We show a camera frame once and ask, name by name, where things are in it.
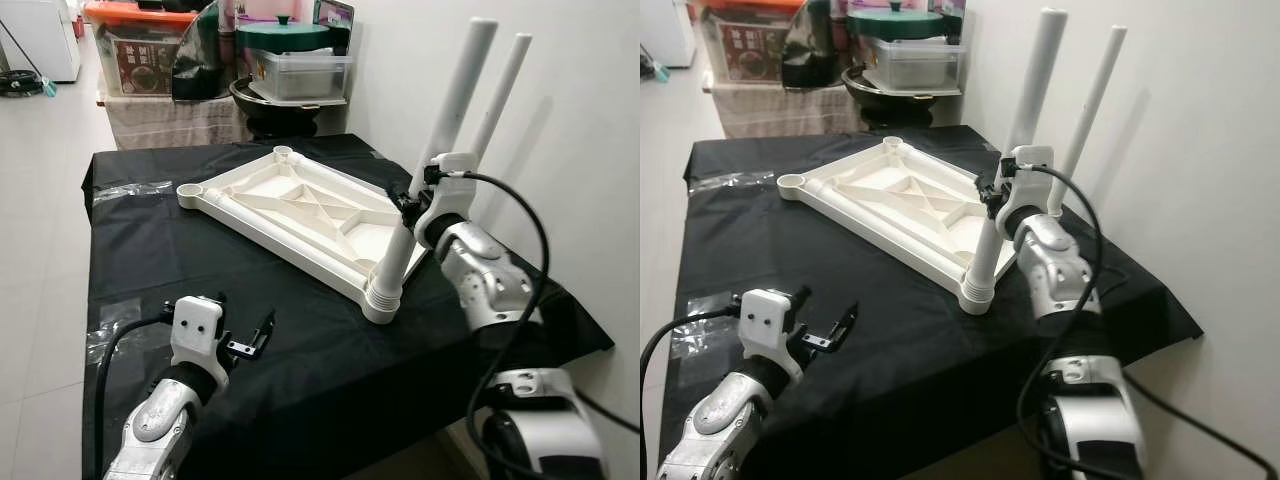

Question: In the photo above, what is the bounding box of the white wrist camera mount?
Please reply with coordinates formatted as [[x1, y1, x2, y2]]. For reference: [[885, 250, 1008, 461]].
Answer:
[[415, 152, 481, 236], [740, 288, 806, 381], [170, 297, 229, 386], [1000, 145, 1056, 226]]

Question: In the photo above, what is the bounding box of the clear tape strip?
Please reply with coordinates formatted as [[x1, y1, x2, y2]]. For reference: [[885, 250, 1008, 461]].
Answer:
[[92, 180, 176, 201], [690, 170, 776, 193]]

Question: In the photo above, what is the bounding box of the white chest freezer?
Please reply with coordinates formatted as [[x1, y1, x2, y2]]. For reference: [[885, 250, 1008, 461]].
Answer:
[[0, 0, 83, 83], [640, 0, 696, 69]]

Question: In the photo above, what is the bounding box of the black coiled hose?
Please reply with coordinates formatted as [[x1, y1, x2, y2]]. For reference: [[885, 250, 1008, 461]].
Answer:
[[0, 68, 46, 98]]

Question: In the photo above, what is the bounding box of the dark green pot lid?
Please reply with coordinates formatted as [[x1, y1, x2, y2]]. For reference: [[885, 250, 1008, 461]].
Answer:
[[848, 5, 951, 43], [235, 15, 336, 53]]

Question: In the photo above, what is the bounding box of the white plastic children table top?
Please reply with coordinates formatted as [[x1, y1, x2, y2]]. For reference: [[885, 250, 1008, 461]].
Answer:
[[777, 135, 1021, 316], [177, 145, 431, 326]]

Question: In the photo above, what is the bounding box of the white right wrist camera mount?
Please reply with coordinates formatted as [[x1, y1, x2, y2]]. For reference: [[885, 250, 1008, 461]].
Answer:
[[1000, 145, 1056, 226], [415, 152, 481, 236]]

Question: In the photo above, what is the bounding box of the clear plastic storage bin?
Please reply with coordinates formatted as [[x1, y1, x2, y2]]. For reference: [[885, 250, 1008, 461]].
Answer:
[[862, 38, 966, 93], [250, 48, 353, 103]]

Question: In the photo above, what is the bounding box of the pink plastic container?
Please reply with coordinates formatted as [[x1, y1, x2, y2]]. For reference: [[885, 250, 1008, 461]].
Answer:
[[835, 0, 936, 16], [220, 0, 321, 26]]

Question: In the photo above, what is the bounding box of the patterned cloth covered table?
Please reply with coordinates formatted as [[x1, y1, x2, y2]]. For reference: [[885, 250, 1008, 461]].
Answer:
[[712, 80, 866, 139], [100, 92, 256, 151]]

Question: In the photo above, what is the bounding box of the black tablecloth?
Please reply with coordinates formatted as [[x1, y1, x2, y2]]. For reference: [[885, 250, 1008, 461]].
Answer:
[[80, 133, 616, 480], [660, 125, 1206, 480]]

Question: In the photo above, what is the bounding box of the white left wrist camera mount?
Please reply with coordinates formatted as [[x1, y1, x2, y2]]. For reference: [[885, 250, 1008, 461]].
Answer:
[[740, 288, 806, 381], [170, 297, 229, 386]]

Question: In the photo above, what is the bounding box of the orange lid storage box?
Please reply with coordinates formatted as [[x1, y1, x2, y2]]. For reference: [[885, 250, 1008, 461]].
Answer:
[[700, 0, 811, 86], [85, 0, 201, 98]]

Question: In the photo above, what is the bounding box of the black wok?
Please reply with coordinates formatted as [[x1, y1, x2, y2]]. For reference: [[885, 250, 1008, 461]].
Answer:
[[228, 78, 331, 136], [842, 68, 946, 129]]

